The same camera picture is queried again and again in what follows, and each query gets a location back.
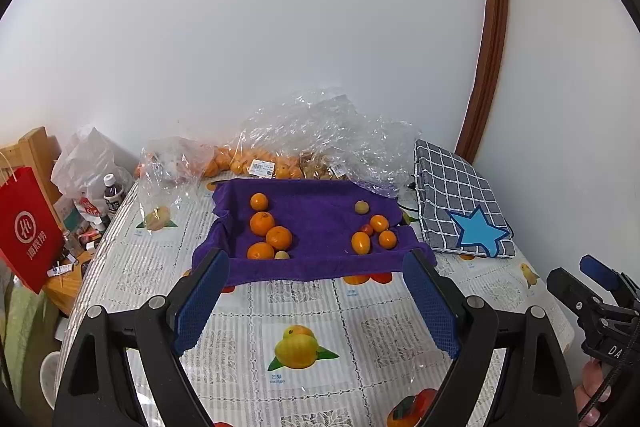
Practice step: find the dark plastic bottle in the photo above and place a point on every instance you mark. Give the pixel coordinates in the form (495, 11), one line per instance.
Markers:
(114, 193)

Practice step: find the large orange mandarin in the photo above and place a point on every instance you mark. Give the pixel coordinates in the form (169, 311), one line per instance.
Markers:
(279, 238)

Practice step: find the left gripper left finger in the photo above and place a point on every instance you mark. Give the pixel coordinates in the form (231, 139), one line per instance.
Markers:
(97, 388)

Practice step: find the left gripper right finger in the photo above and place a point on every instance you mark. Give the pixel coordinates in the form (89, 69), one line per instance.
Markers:
(534, 386)

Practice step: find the red paper bag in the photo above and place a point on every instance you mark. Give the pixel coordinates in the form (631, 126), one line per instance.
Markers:
(30, 238)

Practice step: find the brown wooden door frame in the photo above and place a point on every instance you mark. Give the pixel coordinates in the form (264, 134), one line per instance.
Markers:
(486, 78)

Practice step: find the white plastic bag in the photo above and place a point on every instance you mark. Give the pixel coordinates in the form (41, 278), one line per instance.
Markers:
(79, 171)

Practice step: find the small yellow-green fruit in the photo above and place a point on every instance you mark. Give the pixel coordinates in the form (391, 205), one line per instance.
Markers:
(282, 255)
(361, 207)

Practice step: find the grey checked star cloth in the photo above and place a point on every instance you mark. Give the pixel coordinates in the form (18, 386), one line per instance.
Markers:
(459, 213)

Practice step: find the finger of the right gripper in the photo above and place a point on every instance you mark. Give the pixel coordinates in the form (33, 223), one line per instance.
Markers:
(619, 285)
(577, 297)

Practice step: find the small clear plastic bag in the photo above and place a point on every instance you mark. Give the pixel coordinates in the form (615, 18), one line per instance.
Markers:
(169, 174)

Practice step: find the purple towel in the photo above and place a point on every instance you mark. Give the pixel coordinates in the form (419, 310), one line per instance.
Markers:
(320, 214)

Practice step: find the orange kumquat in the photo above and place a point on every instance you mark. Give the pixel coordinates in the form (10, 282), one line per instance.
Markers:
(361, 243)
(387, 239)
(379, 223)

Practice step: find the small red fruit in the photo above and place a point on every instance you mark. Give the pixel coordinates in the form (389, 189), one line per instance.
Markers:
(367, 229)

